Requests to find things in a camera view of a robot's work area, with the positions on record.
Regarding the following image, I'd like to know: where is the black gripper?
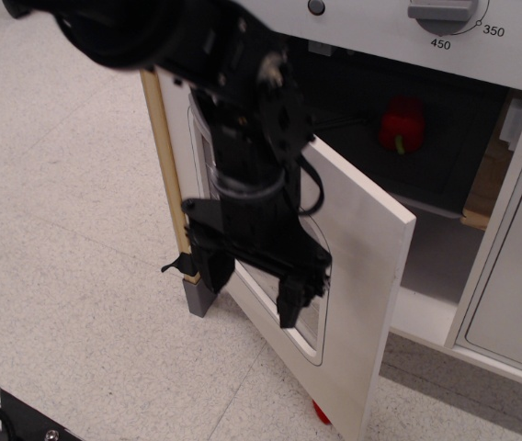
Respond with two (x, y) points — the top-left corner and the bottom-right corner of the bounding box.
(182, 181), (332, 328)

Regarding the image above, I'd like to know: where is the white oven door with window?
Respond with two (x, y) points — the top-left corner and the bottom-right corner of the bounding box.
(142, 72), (415, 440)

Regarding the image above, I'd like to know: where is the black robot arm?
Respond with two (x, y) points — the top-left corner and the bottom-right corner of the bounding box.
(20, 1), (332, 328)

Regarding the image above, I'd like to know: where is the grey oven tray shelf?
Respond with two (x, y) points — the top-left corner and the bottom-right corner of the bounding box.
(288, 39), (510, 221)

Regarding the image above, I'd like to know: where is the grey cabinet leg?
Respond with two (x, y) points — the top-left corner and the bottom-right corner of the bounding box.
(183, 279), (218, 318)

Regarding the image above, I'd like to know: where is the red toy strawberry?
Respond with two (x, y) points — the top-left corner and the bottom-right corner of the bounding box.
(312, 401), (331, 425)

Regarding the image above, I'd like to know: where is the grey toy fork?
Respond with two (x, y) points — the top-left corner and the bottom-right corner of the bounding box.
(314, 115), (369, 130)

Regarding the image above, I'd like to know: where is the red toy bell pepper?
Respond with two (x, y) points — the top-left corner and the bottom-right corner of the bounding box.
(378, 96), (426, 154)

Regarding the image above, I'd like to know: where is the white toy kitchen cabinet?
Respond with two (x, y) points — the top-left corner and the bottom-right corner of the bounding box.
(139, 0), (522, 395)

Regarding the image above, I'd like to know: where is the grey round button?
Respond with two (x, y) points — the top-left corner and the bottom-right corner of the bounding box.
(308, 0), (325, 16)

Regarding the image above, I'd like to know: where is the grey temperature knob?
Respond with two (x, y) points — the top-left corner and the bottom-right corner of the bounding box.
(407, 0), (479, 36)

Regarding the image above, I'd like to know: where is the black caster wheel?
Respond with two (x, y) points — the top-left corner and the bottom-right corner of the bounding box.
(2, 0), (31, 19)

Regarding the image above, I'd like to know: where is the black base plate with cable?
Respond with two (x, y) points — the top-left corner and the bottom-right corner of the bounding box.
(0, 390), (82, 441)

